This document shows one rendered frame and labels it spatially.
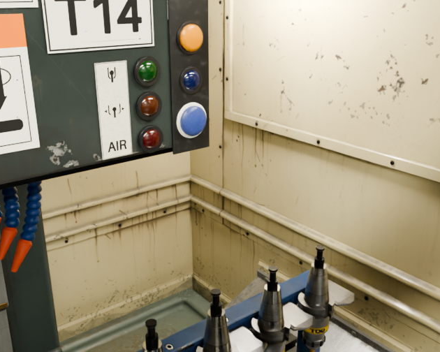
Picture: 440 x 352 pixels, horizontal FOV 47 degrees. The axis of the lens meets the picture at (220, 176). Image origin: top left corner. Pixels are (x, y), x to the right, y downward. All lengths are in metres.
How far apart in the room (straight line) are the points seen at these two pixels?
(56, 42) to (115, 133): 0.09
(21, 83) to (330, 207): 1.06
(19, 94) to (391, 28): 0.90
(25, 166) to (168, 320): 1.55
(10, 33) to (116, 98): 0.10
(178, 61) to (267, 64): 0.97
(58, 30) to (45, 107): 0.06
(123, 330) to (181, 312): 0.23
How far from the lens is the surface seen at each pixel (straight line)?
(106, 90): 0.45
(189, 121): 0.50
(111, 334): 1.89
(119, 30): 0.46
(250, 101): 1.51
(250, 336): 0.84
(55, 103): 0.44
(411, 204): 1.23
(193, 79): 0.49
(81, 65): 0.44
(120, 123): 0.47
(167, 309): 1.98
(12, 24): 0.42
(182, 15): 0.49
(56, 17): 0.43
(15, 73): 0.43
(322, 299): 0.90
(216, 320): 0.75
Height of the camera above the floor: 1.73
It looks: 20 degrees down
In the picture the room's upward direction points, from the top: straight up
